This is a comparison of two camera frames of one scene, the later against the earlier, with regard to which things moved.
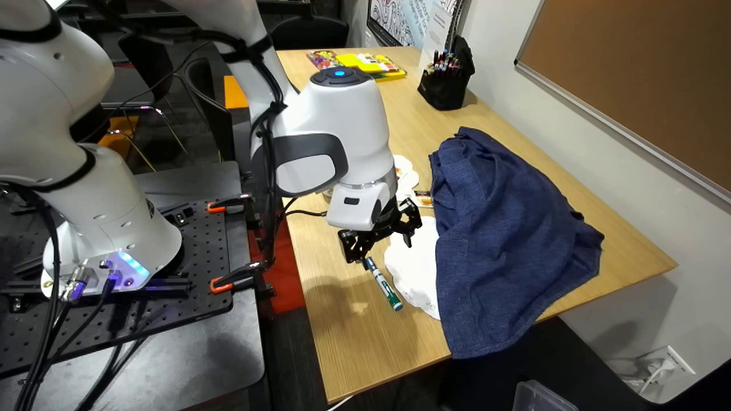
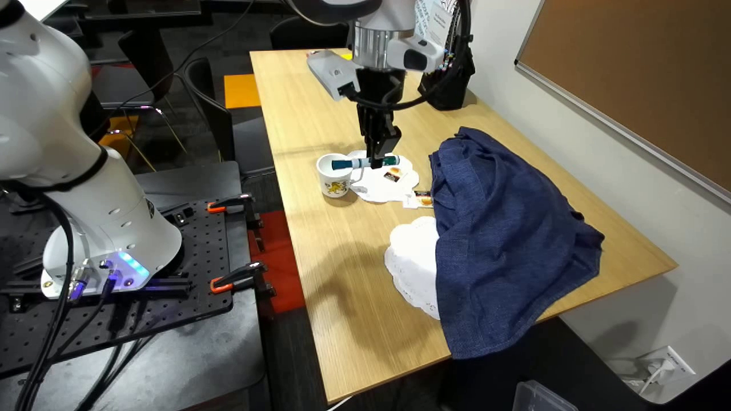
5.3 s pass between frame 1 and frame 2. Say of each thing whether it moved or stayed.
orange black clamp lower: stayed
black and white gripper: moved
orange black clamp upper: stayed
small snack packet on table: stayed
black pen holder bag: stayed
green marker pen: moved
